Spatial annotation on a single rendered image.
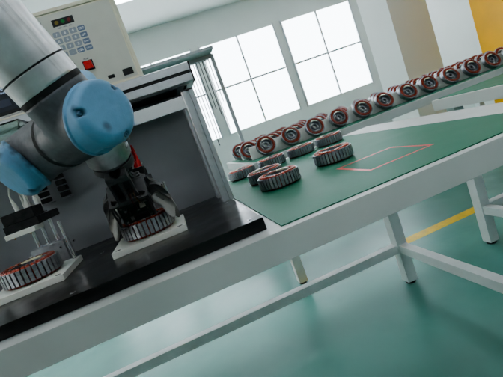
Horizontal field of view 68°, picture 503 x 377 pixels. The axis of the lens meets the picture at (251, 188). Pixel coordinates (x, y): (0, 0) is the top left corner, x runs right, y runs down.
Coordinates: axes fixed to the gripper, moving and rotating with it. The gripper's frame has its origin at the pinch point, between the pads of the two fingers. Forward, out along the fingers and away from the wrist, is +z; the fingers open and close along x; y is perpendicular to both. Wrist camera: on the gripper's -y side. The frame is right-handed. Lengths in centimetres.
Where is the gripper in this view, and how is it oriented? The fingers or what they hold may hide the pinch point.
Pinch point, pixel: (148, 224)
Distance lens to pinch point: 82.8
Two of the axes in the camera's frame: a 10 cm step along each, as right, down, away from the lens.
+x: 9.1, -3.6, 1.8
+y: 3.8, 6.1, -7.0
